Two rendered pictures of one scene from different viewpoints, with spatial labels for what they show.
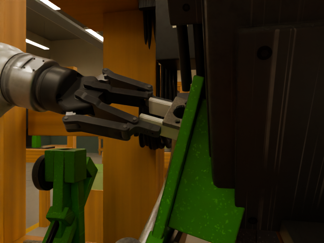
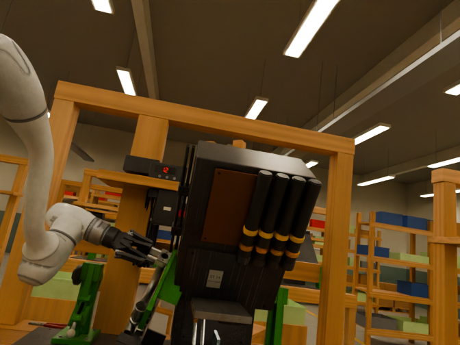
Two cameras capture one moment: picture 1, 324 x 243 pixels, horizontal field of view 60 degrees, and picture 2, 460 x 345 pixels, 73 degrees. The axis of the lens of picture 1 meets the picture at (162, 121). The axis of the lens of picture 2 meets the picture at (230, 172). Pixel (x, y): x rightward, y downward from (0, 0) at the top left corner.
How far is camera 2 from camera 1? 0.80 m
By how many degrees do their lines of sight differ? 24
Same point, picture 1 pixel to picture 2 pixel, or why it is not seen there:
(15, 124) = not seen: hidden behind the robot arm
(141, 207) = (124, 300)
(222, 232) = (174, 299)
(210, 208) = (171, 291)
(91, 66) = not seen: hidden behind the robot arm
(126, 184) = (116, 286)
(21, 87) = (96, 235)
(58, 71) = (114, 230)
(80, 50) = not seen: hidden behind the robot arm
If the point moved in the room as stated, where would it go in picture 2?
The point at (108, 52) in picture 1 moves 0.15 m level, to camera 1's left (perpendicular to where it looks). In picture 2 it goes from (122, 208) to (86, 202)
